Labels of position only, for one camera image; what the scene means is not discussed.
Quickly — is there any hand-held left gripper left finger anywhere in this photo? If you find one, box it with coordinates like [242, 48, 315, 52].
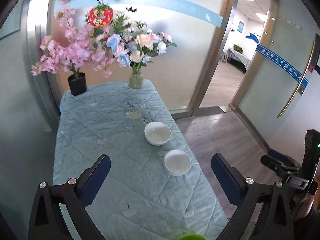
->
[28, 154, 111, 240]

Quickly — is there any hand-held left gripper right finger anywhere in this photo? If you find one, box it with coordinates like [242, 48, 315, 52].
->
[211, 153, 294, 240]

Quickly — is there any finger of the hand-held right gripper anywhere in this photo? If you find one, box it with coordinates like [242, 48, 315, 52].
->
[268, 149, 300, 168]
[260, 154, 291, 178]

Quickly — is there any white bowl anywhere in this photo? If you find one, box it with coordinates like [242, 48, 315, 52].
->
[164, 150, 192, 176]
[144, 121, 172, 146]

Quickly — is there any green plastic container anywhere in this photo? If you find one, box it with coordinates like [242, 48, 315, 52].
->
[175, 233, 207, 240]

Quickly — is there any person's right hand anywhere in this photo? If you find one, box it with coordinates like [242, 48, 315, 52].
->
[293, 194, 315, 221]

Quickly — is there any teal quilted blanket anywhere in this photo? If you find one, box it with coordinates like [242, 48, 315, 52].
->
[52, 79, 229, 240]

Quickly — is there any blue door sticker strip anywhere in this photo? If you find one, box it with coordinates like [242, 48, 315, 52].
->
[255, 44, 309, 96]

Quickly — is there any black flower pot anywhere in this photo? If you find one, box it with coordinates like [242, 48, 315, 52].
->
[68, 72, 87, 96]

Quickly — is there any cloth covered table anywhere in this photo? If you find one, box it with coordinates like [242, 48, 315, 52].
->
[226, 47, 252, 74]

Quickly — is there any glass vase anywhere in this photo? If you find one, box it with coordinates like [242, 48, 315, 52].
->
[128, 67, 144, 89]

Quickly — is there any frosted glass door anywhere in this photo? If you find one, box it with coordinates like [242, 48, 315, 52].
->
[229, 0, 320, 160]

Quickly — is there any pink blossom tree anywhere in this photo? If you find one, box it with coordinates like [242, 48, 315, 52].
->
[30, 5, 113, 78]

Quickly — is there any pastel flower bouquet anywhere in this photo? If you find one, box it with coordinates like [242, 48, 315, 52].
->
[89, 0, 178, 72]

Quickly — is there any red round hanging ornament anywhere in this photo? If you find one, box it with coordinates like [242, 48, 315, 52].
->
[87, 6, 114, 28]

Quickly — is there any light blue glass stripe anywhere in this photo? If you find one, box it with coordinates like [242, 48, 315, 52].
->
[54, 0, 224, 29]

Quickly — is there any gold door handle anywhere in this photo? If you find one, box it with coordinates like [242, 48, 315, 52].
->
[276, 40, 316, 119]

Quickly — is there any blue wall decal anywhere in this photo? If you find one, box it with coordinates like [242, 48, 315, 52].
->
[245, 32, 261, 45]

